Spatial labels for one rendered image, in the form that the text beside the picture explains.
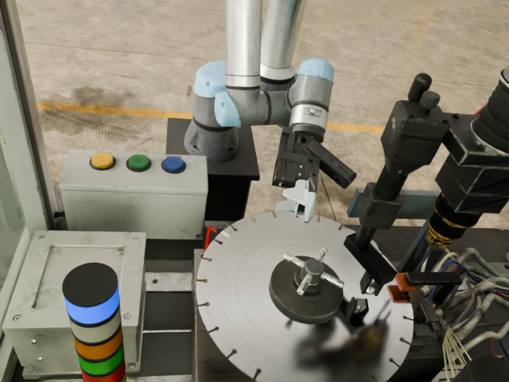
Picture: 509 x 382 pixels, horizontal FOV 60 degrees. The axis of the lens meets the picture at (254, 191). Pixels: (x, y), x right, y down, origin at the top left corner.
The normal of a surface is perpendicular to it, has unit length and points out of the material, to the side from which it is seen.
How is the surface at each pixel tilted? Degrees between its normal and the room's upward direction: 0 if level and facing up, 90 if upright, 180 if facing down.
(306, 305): 5
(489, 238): 0
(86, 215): 90
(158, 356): 0
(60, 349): 90
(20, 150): 90
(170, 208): 90
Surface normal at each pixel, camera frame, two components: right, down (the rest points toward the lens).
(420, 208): 0.11, 0.68
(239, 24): -0.22, 0.33
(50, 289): 0.15, -0.73
